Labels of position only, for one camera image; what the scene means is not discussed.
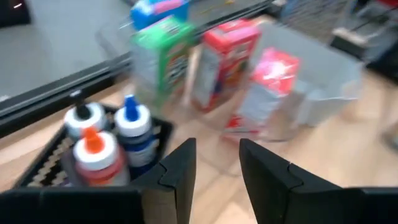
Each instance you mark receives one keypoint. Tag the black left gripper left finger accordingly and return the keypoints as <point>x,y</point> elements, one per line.
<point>180,186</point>

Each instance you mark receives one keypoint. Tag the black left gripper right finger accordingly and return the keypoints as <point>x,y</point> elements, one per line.
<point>273,186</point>

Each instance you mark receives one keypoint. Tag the small white-capped bottle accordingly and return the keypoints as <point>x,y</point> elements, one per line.
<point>84,119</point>
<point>136,146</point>

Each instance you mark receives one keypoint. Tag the red-cap bottle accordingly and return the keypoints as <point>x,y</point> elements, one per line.
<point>99,165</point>

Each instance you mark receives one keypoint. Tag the red cereal box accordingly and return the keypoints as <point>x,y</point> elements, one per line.
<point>267,93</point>
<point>224,62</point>

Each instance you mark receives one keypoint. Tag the green cereal box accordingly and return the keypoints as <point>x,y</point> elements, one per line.
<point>161,62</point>

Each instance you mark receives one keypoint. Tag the blue cereal box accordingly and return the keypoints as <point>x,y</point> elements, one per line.
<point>155,12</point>

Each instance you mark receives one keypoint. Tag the white plastic bin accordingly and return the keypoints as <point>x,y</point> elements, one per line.
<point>326,81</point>

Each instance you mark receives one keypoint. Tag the black mesh basket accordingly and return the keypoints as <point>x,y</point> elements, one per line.
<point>46,168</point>

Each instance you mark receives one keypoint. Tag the clear plastic bin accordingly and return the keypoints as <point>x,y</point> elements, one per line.
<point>107,37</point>

